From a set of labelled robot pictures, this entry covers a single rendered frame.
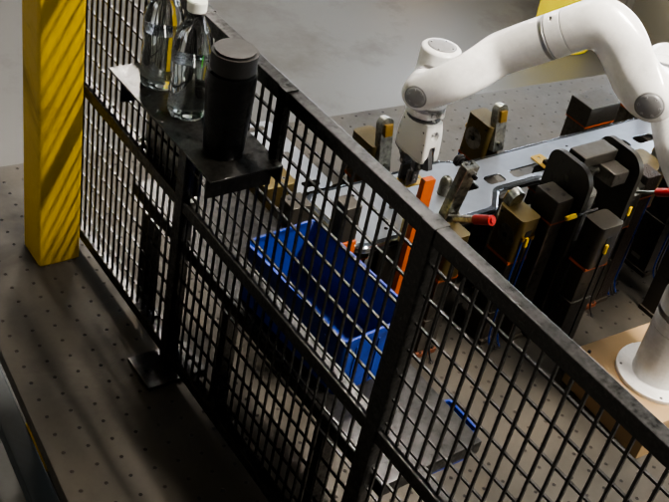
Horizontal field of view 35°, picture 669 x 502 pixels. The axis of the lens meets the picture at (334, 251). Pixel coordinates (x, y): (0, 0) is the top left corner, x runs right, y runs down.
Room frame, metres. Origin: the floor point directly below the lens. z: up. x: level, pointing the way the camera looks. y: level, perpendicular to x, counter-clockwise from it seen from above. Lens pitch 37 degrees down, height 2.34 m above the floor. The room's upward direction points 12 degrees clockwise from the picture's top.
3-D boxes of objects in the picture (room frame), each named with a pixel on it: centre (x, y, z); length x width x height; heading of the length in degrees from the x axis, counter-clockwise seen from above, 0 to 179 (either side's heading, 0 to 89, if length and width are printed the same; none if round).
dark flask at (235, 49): (1.38, 0.21, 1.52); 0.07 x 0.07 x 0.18
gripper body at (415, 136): (1.98, -0.12, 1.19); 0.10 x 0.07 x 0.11; 42
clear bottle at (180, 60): (1.47, 0.29, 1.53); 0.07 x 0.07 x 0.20
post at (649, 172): (2.19, -0.69, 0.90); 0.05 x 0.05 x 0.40; 42
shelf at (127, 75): (1.47, 0.27, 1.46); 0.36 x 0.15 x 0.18; 42
